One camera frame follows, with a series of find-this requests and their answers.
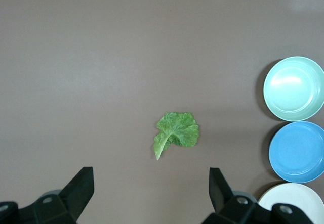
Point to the brown table cover sheet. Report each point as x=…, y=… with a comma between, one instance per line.
x=76, y=57

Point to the beige round plate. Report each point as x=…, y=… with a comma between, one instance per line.
x=291, y=193

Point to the blue round plate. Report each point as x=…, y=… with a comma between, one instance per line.
x=296, y=153

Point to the light green round plate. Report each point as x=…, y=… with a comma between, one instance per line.
x=291, y=90

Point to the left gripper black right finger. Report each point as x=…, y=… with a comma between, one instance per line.
x=222, y=198

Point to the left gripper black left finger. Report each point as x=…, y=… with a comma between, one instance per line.
x=76, y=193

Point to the green lettuce leaf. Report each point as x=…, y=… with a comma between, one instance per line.
x=181, y=130

